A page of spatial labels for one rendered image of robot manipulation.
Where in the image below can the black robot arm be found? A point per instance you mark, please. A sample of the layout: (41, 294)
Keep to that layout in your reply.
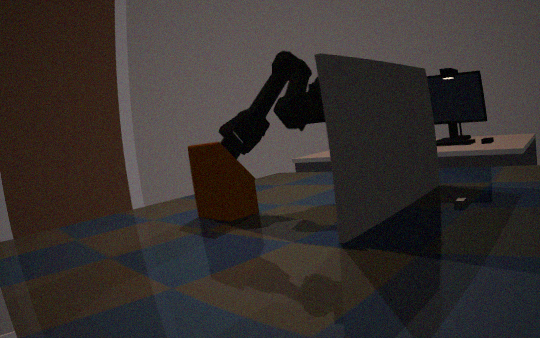
(296, 109)

